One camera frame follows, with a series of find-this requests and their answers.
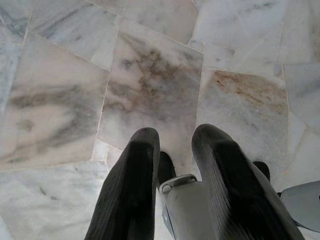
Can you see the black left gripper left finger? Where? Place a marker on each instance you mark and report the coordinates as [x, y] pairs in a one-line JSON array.
[[127, 190]]

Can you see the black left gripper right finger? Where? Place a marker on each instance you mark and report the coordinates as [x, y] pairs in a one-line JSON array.
[[230, 185]]

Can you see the black robot foot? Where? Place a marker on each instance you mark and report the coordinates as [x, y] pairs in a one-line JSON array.
[[262, 170], [166, 166]]

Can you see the grey robot leg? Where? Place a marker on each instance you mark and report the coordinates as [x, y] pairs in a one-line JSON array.
[[301, 207], [186, 210]]

